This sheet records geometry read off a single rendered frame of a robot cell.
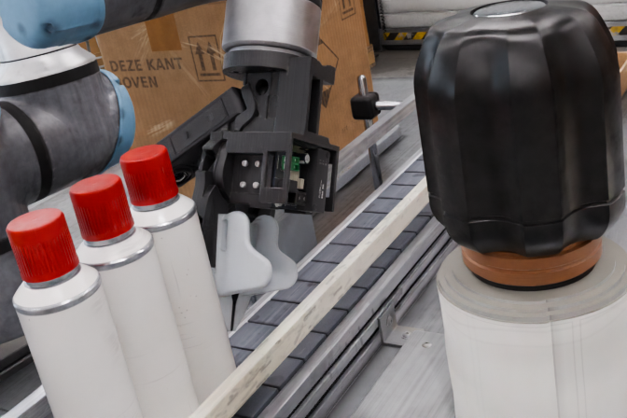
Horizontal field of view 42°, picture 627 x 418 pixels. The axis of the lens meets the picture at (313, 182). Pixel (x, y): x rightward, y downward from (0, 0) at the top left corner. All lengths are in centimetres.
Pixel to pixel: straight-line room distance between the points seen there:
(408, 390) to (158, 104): 61
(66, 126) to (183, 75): 20
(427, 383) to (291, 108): 23
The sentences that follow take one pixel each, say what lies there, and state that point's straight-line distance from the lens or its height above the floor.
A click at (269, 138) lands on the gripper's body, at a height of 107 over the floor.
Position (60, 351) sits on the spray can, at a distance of 50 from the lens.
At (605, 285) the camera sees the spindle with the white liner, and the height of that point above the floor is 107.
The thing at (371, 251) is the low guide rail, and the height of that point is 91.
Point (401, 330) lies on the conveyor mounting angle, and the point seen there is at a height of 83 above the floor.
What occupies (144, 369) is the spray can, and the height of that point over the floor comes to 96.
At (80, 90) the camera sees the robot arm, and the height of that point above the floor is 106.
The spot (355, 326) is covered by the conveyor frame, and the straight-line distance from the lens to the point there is 71.
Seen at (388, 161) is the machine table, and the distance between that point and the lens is 119.
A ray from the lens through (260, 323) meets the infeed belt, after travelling 73.
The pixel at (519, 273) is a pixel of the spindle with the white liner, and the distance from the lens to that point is 34.
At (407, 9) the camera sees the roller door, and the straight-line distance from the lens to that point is 547.
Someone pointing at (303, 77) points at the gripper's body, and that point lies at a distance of 61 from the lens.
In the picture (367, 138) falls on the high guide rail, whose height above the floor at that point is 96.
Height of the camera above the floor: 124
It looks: 21 degrees down
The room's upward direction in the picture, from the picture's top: 11 degrees counter-clockwise
